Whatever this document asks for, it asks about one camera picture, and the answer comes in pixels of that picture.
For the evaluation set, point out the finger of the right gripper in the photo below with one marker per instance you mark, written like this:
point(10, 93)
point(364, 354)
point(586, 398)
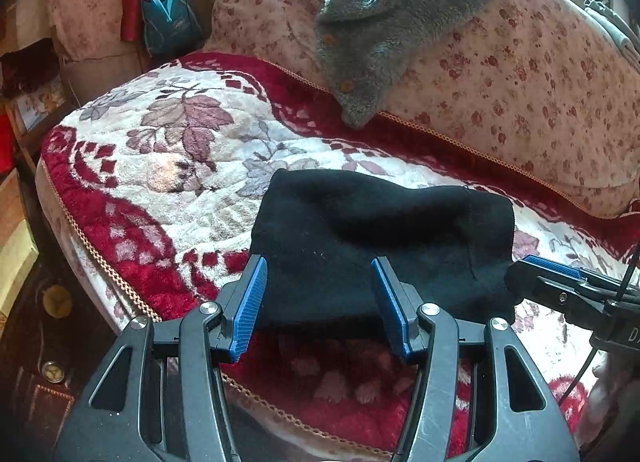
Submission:
point(552, 266)
point(557, 288)

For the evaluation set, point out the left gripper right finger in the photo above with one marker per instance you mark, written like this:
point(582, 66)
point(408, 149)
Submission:
point(513, 417)

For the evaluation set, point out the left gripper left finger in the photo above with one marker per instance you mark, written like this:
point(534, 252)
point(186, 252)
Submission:
point(163, 378)

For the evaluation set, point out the black knit pants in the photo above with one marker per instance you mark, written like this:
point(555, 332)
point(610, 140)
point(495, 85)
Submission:
point(319, 231)

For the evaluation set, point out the right hand white glove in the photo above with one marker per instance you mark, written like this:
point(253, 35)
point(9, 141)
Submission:
point(613, 373)

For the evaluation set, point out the pink floral quilt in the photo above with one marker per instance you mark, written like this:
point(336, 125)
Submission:
point(534, 83)

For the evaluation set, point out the red white floral blanket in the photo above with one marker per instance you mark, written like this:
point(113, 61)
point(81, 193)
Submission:
point(152, 191)

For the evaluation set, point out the grey fleece jacket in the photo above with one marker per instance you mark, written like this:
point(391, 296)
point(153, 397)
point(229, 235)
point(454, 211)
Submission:
point(364, 46)

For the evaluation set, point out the teal plastic bag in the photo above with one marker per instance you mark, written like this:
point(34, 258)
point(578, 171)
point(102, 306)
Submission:
point(169, 26)

